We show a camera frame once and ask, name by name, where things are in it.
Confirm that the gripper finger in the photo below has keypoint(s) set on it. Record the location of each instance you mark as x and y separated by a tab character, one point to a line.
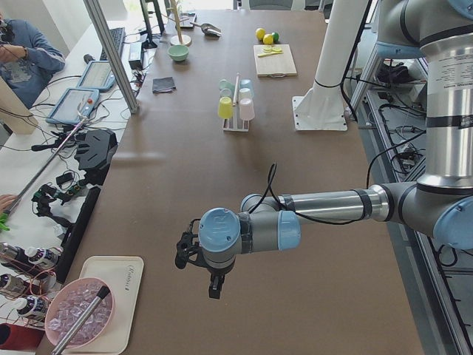
215	286
188	250

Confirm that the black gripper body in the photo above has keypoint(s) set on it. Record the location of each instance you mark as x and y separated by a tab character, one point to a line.
215	274

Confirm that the pink cup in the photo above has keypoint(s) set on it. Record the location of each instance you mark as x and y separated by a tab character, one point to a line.
246	109

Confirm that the green cup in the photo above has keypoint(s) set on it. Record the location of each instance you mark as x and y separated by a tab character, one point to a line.
226	88

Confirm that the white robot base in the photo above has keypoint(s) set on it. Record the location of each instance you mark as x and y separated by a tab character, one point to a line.
322	107

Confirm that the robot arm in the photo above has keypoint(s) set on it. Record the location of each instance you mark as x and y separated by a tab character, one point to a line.
438	204

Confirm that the yellow cup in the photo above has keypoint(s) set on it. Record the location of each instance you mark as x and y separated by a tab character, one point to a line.
225	108

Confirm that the white cup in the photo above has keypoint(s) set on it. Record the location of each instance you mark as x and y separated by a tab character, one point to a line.
245	93

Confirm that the light blue cup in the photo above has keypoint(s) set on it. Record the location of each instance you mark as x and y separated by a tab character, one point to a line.
246	83

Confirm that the pink bowl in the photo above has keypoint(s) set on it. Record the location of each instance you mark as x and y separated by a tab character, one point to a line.
70	303

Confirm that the metal tongs in bowl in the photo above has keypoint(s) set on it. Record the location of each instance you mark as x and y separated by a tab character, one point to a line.
66	339

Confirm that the grey folded cloth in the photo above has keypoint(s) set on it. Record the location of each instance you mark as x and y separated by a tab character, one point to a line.
165	84

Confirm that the blue teach pendant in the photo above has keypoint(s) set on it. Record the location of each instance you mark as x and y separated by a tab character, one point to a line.
97	75
74	104

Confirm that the metal reacher grabber pole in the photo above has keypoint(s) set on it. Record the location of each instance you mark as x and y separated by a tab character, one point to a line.
6	212

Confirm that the red can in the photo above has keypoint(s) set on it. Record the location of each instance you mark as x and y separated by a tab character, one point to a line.
20	338

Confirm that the green bowl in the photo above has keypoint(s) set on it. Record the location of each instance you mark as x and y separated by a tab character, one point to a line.
178	52

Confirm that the wooden cutting board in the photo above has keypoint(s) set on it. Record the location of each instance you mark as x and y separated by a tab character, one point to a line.
274	65

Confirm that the wooden mug tree stand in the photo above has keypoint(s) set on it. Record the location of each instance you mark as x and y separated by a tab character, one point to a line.
179	38

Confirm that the yellow plastic knife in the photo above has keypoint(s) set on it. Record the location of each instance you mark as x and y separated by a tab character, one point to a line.
262	55

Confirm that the metal scoop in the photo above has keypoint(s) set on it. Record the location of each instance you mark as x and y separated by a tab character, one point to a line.
208	29

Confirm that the yellow lemon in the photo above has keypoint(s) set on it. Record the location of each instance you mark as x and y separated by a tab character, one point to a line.
268	39
260	33

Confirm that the black keyboard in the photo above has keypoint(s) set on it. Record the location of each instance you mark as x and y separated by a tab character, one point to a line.
118	35

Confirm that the person in blue hoodie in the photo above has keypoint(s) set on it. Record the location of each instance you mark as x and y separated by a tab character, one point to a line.
28	60

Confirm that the white wire cup holder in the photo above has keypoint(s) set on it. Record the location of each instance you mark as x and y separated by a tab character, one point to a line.
236	124

